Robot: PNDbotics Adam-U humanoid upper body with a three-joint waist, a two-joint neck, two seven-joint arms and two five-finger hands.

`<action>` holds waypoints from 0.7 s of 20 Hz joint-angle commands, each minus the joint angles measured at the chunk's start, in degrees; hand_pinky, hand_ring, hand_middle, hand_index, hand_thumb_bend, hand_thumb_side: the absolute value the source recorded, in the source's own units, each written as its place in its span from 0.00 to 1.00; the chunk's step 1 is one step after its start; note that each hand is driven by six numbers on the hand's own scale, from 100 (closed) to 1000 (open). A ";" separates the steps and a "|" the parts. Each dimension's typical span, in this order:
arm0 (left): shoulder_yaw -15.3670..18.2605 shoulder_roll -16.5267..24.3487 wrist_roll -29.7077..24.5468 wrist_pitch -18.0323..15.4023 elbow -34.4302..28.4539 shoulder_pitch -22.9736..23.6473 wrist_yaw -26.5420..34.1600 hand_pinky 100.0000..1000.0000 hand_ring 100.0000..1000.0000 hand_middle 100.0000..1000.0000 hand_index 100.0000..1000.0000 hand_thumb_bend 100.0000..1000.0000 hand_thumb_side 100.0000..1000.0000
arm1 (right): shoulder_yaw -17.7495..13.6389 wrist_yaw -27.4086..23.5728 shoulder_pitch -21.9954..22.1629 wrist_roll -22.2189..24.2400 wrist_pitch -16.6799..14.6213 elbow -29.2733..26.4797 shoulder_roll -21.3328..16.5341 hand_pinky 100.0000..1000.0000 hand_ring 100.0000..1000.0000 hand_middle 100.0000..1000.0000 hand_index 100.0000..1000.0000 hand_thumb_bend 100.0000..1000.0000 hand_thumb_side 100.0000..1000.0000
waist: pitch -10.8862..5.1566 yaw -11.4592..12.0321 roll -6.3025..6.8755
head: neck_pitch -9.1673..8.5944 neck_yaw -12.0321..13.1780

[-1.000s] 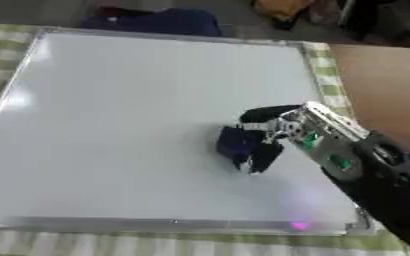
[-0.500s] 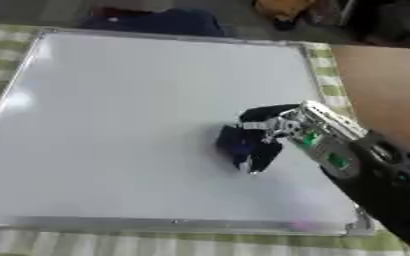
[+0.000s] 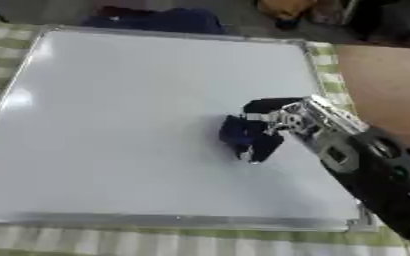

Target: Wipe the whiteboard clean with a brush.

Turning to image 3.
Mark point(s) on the orange brown bag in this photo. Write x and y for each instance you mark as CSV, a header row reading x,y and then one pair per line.
x,y
284,9

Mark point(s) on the white whiteboard with silver frame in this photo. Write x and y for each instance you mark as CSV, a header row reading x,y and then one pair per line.
x,y
127,116

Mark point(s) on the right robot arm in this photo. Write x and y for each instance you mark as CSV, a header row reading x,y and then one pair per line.
x,y
366,160

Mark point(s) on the dark blue whiteboard brush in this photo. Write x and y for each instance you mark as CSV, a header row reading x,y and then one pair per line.
x,y
236,133

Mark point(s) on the dark blue bag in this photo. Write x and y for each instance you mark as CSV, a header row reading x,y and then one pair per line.
x,y
162,20

